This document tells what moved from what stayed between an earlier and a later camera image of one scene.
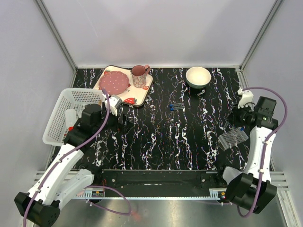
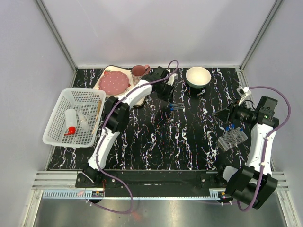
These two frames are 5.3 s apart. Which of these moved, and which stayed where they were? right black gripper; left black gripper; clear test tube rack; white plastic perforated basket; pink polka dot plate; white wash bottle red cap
Moved: right black gripper; left black gripper
Stayed: clear test tube rack; white plastic perforated basket; white wash bottle red cap; pink polka dot plate
